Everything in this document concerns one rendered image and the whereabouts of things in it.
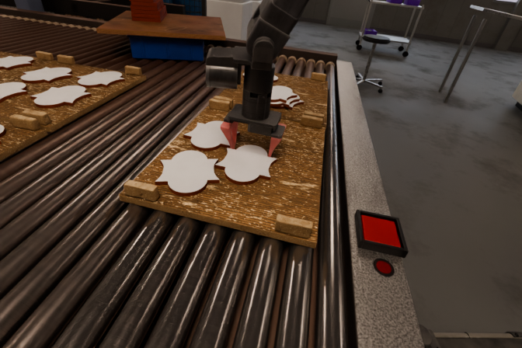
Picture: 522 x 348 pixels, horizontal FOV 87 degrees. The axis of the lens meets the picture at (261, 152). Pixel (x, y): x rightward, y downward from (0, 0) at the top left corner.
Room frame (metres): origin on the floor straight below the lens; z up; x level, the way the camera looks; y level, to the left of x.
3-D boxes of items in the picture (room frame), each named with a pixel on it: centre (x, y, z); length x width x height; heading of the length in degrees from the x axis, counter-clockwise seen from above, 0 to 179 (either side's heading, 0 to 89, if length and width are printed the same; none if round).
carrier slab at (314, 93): (0.93, -0.03, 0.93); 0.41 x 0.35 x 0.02; 171
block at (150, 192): (0.35, 0.20, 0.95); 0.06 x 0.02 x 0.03; 80
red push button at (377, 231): (0.34, -0.22, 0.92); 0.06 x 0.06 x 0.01; 81
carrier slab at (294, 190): (0.52, 0.03, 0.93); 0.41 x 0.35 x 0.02; 170
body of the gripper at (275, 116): (0.52, 0.02, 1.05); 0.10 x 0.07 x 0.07; 79
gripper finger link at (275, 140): (0.52, -0.01, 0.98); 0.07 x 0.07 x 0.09; 79
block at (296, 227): (0.31, -0.06, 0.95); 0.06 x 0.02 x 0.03; 80
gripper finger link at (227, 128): (0.53, 0.05, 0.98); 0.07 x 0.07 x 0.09; 79
